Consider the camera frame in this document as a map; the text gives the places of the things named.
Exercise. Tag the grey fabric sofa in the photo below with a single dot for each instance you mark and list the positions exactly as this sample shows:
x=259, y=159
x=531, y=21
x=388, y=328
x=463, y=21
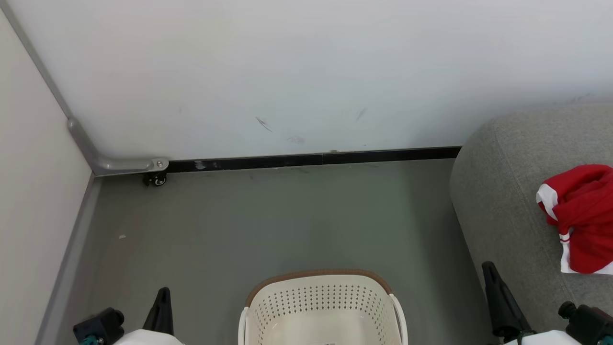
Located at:
x=503, y=191

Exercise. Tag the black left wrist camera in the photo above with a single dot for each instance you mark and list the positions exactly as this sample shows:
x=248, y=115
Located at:
x=98, y=323

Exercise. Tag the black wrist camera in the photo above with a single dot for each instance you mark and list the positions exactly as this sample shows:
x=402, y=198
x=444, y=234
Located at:
x=589, y=323
x=98, y=323

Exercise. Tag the red garment with white cuff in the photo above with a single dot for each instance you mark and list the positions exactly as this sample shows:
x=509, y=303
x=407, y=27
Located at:
x=584, y=191

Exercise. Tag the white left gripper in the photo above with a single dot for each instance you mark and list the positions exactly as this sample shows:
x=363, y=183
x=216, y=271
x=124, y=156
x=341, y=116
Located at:
x=148, y=338

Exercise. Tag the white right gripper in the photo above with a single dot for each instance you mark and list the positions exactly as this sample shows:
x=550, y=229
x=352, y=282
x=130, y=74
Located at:
x=539, y=339

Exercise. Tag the cream perforated laundry basket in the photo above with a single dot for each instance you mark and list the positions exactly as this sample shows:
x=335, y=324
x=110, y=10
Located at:
x=321, y=306

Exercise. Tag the black baseboard strip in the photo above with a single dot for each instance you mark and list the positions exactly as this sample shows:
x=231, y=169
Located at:
x=335, y=158

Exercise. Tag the small black caster wheel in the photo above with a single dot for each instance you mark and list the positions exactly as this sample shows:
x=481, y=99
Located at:
x=157, y=179

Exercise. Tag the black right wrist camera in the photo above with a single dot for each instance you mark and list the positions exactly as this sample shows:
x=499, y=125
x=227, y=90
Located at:
x=589, y=323

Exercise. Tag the red garment with striped hem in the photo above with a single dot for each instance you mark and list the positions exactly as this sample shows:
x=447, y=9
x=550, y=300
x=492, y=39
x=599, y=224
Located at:
x=591, y=249

